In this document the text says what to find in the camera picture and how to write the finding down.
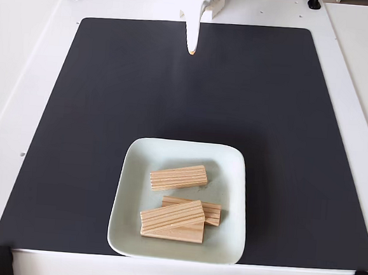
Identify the grooved wooden block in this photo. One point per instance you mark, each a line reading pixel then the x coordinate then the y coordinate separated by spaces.
pixel 179 178
pixel 214 211
pixel 182 233
pixel 171 215

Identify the white square plate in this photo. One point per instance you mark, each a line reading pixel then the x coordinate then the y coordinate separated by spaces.
pixel 132 187

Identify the black table mat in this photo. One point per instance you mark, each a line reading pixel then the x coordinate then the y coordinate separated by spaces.
pixel 75 135

